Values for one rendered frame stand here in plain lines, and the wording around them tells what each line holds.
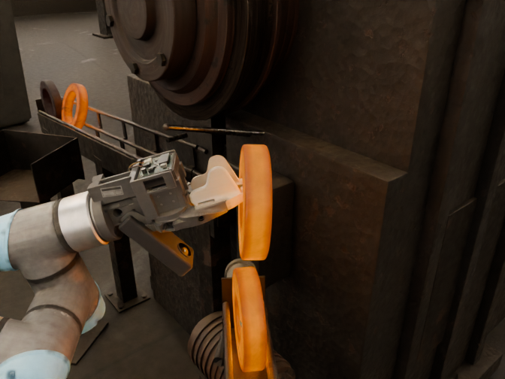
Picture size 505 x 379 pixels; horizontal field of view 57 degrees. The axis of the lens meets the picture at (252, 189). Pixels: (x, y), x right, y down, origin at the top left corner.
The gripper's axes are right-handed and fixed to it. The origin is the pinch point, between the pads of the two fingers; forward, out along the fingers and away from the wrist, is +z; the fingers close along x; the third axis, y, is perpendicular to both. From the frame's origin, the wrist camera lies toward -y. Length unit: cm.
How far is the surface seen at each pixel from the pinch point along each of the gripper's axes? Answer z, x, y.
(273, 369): -4.0, -9.2, -23.3
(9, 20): -148, 307, 23
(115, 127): -104, 293, -68
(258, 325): -4.3, -6.5, -17.4
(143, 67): -15.9, 39.9, 12.1
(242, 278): -5.2, -0.3, -13.6
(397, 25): 28.2, 19.9, 10.9
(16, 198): -67, 63, -16
